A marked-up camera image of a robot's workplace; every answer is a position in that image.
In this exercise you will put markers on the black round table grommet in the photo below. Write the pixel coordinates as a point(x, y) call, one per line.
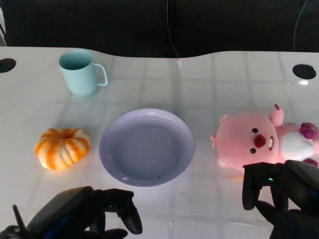
point(304, 71)
point(7, 65)

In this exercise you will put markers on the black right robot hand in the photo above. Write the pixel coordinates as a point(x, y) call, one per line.
point(286, 184)

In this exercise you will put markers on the lavender round plate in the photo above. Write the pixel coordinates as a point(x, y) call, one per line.
point(147, 148)

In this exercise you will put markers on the white object at edge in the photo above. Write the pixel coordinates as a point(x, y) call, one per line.
point(2, 22)

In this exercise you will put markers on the orange white striped pumpkin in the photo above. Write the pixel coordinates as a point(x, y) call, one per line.
point(62, 148)

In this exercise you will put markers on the light blue mug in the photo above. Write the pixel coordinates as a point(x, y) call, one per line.
point(80, 72)

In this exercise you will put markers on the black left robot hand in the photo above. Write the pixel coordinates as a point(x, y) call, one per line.
point(72, 209)

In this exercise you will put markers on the pink plush pig doll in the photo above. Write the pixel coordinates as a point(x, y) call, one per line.
point(259, 140)

